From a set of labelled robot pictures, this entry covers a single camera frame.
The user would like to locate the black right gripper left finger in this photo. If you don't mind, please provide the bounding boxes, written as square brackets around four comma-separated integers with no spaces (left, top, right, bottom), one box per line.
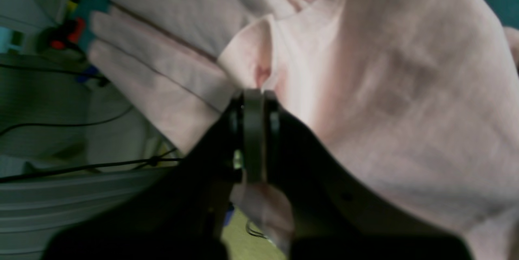
[43,92,243,260]

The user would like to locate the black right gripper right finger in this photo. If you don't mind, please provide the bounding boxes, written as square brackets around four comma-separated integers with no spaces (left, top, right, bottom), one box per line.
[242,89,472,260]

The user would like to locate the pink T-shirt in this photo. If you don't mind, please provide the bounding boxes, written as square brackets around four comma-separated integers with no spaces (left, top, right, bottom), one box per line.
[88,0,519,260]

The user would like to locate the grey drawer cabinet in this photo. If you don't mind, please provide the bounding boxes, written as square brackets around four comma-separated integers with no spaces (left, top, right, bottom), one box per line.
[0,54,167,260]

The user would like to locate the orange clamp top right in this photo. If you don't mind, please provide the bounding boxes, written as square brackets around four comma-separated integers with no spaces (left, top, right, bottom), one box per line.
[47,17,87,51]

